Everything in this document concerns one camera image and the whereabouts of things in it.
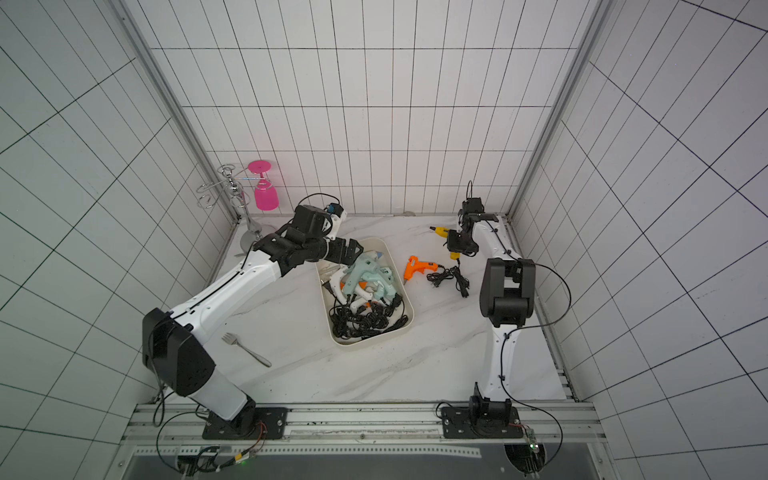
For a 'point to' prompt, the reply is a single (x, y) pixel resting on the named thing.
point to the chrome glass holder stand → (237, 194)
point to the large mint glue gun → (365, 263)
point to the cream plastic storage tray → (390, 311)
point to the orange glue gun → (414, 263)
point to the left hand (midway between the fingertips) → (345, 251)
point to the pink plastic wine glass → (266, 195)
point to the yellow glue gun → (443, 232)
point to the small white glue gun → (364, 294)
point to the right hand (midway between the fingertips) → (445, 241)
